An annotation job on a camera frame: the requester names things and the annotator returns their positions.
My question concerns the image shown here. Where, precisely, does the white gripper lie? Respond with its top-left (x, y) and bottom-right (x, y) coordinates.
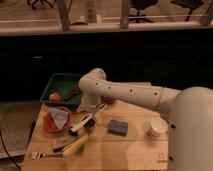
top-left (77, 93), bottom-right (101, 113)

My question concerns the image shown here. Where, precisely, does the white handled dish brush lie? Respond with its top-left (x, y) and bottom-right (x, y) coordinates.
top-left (69, 104), bottom-right (107, 136)

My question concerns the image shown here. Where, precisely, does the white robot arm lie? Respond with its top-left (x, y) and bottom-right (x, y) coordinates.
top-left (79, 68), bottom-right (213, 171)

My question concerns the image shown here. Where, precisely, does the white paper cup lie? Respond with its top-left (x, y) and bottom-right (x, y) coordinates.
top-left (146, 118), bottom-right (168, 137)

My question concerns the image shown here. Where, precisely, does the dark red bowl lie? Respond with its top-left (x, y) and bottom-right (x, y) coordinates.
top-left (101, 96), bottom-right (115, 104)

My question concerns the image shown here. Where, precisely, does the brown toy in tray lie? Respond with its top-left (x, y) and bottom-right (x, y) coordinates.
top-left (64, 85), bottom-right (80, 101)

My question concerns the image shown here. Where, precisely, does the grey folded cloth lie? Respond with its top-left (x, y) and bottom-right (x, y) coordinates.
top-left (48, 108), bottom-right (68, 129)

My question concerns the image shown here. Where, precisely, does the green plastic tray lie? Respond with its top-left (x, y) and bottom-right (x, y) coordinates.
top-left (40, 73), bottom-right (81, 107)

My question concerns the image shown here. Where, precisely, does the orange fruit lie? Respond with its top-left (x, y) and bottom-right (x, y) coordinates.
top-left (49, 93), bottom-right (61, 102)

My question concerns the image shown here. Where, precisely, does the blue sponge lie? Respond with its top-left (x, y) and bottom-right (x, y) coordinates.
top-left (107, 120), bottom-right (128, 136)

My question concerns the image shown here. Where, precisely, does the orange plate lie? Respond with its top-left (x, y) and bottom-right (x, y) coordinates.
top-left (43, 107), bottom-right (72, 133)

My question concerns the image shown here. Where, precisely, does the yellow corn cob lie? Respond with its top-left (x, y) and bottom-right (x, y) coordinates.
top-left (63, 135), bottom-right (89, 158)

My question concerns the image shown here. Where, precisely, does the silver fork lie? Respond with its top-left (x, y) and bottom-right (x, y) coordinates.
top-left (30, 152), bottom-right (63, 160)

